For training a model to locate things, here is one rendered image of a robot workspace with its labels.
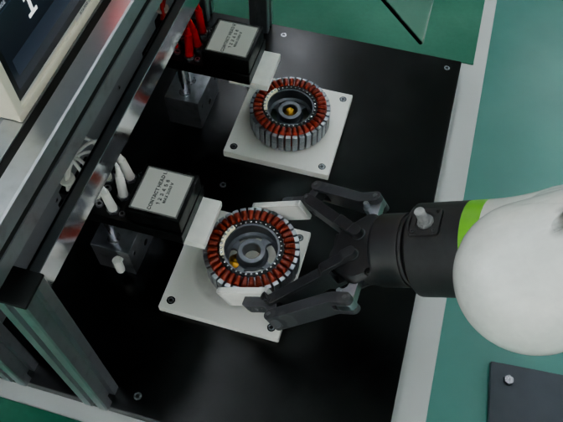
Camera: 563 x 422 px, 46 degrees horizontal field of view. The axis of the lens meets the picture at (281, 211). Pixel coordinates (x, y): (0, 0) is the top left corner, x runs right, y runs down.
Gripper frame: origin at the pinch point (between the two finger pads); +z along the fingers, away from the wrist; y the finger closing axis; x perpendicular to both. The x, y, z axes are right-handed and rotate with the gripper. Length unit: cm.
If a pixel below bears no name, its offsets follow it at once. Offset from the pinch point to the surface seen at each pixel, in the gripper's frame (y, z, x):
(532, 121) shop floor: -109, 4, 95
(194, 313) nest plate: 7.3, 7.2, 2.0
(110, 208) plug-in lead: 3.6, 8.9, -14.2
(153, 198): 1.4, 4.7, -12.8
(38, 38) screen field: 3.7, -3.3, -35.0
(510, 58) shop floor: -133, 12, 90
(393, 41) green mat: -47.9, -1.3, 10.6
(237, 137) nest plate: -19.1, 10.8, -0.3
